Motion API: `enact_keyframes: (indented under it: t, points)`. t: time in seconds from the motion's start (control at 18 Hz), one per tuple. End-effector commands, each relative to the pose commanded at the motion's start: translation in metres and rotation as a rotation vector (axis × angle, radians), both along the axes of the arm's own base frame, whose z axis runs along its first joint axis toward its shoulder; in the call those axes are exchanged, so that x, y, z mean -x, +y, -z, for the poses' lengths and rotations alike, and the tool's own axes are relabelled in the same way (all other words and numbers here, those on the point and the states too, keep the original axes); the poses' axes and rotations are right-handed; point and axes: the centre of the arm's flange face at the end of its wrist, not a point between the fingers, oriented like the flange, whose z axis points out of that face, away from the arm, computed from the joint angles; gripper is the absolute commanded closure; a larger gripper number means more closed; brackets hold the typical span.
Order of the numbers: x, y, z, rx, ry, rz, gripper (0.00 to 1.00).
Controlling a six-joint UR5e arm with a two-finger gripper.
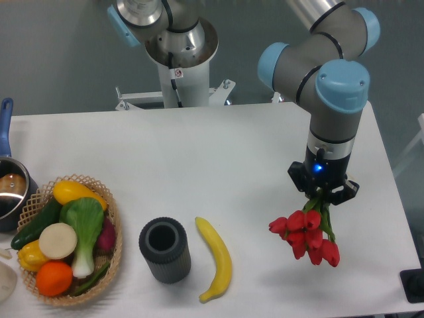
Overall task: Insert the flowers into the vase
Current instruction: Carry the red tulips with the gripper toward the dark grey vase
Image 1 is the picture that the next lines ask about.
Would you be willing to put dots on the black device right edge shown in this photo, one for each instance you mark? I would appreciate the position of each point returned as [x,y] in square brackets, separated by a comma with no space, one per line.
[412,282]

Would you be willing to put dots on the yellow banana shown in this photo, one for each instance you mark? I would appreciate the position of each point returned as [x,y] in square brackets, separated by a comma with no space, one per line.
[223,262]

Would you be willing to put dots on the red tulip bouquet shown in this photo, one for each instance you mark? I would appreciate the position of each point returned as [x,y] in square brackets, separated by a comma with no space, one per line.
[309,232]

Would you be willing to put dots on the white round radish slice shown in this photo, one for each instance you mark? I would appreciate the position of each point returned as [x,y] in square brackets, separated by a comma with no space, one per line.
[57,241]

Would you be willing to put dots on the white object left edge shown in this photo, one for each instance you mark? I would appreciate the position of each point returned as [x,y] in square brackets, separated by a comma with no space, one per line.
[8,281]

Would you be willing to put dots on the green bok choy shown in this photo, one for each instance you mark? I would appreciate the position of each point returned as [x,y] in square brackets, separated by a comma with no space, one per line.
[85,216]

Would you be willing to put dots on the blue handled saucepan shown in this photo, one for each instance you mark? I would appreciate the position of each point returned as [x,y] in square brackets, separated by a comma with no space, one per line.
[17,186]

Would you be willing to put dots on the orange fruit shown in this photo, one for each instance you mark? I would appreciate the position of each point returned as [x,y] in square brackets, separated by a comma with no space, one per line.
[54,278]

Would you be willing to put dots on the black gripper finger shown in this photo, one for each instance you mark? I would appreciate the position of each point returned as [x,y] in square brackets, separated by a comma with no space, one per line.
[302,180]
[349,191]

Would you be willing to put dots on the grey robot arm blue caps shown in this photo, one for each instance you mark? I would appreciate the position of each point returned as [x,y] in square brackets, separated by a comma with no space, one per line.
[322,76]

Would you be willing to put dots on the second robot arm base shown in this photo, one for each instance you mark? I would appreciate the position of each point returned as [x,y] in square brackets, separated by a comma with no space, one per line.
[174,33]

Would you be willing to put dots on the green bean pod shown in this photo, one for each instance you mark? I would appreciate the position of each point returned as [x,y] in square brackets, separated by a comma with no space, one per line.
[93,280]

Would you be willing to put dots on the yellow bell pepper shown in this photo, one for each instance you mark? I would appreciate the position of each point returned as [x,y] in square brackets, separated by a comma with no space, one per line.
[31,258]

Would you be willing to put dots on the dark grey ribbed vase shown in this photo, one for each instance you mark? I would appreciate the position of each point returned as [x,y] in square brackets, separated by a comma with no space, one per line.
[163,244]

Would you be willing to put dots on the small white garlic piece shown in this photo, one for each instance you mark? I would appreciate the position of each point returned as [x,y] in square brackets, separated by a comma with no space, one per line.
[5,253]

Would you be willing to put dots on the yellow squash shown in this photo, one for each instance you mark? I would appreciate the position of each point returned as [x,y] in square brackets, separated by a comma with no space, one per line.
[66,191]

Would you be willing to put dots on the purple sweet potato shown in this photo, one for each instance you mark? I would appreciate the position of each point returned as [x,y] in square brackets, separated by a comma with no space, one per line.
[107,237]

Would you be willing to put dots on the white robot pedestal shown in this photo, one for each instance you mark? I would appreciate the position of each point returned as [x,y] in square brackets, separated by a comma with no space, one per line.
[180,88]

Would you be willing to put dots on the white frame right edge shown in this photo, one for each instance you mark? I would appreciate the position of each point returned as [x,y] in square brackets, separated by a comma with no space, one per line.
[410,152]

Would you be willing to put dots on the dark green cucumber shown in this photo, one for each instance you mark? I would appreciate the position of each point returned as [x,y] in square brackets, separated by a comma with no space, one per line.
[48,215]

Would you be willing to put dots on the woven wicker basket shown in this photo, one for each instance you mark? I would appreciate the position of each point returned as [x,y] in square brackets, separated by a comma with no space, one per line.
[34,205]

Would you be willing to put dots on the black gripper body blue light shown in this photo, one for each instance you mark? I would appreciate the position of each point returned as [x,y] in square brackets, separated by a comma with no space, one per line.
[323,172]

